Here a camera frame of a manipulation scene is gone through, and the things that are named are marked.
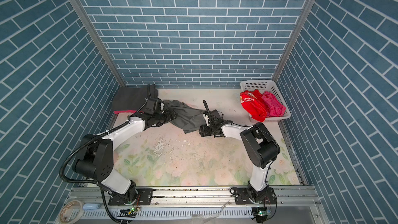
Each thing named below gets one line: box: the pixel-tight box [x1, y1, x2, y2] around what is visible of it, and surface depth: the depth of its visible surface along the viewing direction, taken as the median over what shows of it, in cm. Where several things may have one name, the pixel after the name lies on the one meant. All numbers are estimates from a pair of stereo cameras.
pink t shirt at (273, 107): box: [261, 90, 287, 118], surface depth 103 cm
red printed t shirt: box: [239, 89, 268, 123], surface depth 93 cm
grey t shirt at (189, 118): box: [161, 99, 206, 134], surface depth 102 cm
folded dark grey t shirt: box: [111, 83, 159, 112], surface depth 114 cm
